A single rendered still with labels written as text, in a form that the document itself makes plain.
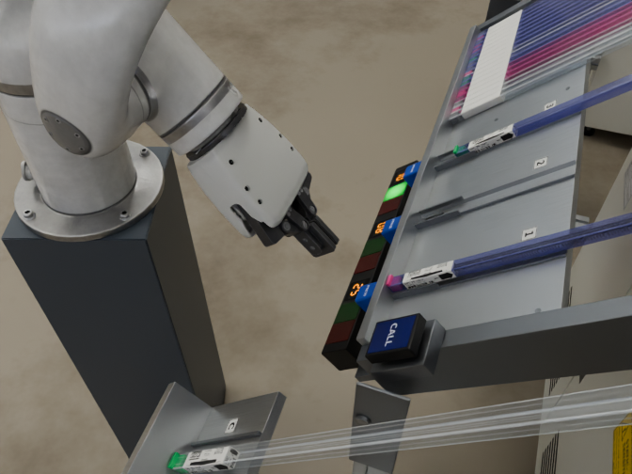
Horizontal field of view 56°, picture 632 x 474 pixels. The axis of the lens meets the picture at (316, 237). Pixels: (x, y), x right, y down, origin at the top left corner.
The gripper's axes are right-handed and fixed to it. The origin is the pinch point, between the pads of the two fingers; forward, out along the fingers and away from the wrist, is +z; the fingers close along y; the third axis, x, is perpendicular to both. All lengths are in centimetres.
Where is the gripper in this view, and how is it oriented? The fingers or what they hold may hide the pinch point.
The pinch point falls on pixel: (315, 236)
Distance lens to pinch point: 63.6
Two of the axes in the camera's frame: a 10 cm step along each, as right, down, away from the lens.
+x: 7.0, -2.6, -6.7
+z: 6.3, 6.7, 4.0
